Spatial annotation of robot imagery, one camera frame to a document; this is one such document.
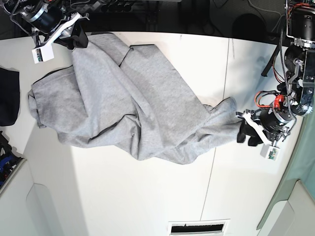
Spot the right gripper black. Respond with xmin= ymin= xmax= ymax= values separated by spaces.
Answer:
xmin=21 ymin=2 xmax=89 ymax=50

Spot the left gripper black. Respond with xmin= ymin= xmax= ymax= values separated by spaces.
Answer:
xmin=237 ymin=108 xmax=293 ymax=147

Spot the grey t-shirt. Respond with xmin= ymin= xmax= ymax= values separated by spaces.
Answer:
xmin=28 ymin=33 xmax=241 ymax=164

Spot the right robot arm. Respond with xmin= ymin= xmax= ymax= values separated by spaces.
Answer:
xmin=0 ymin=0 xmax=89 ymax=50

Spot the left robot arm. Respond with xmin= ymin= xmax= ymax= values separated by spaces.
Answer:
xmin=237 ymin=0 xmax=315 ymax=147

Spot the dark navy cloth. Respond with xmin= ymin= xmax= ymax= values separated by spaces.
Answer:
xmin=0 ymin=68 xmax=20 ymax=127

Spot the white vent slot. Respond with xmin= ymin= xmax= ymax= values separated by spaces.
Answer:
xmin=167 ymin=219 xmax=230 ymax=236

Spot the black blue items pile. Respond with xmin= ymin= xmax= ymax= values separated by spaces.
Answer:
xmin=0 ymin=131 xmax=25 ymax=191

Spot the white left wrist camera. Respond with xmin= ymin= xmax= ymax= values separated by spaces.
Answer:
xmin=260 ymin=145 xmax=281 ymax=161

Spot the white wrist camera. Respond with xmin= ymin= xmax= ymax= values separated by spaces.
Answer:
xmin=260 ymin=145 xmax=281 ymax=161
xmin=31 ymin=45 xmax=54 ymax=64

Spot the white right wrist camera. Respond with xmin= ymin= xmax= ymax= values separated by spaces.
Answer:
xmin=31 ymin=45 xmax=54 ymax=64

